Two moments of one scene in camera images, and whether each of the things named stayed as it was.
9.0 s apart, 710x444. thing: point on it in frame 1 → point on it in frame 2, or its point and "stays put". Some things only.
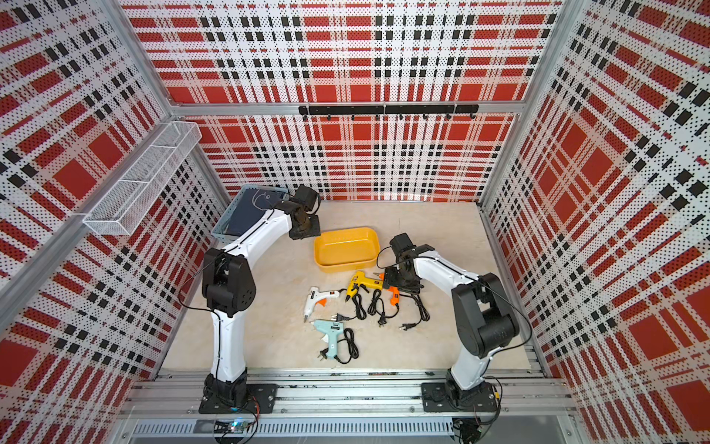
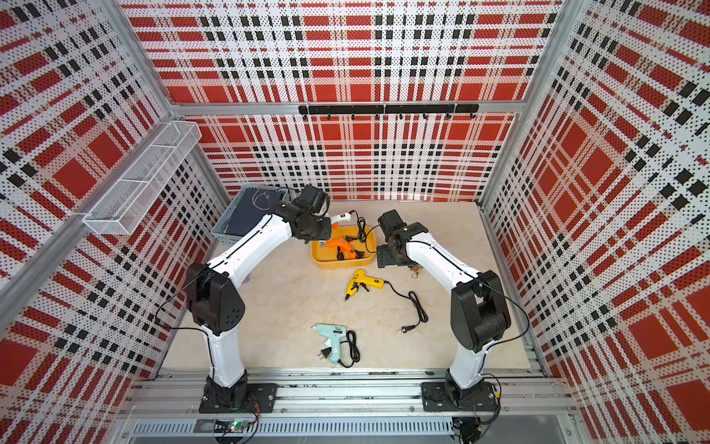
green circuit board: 236,426 stays put
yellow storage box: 348,249 stays put
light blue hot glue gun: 331,328 stays put
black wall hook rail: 376,111 stays put
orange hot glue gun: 393,290 → 341,243
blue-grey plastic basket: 247,204 stays put
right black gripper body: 405,282 → 385,252
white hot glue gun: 315,296 → 361,223
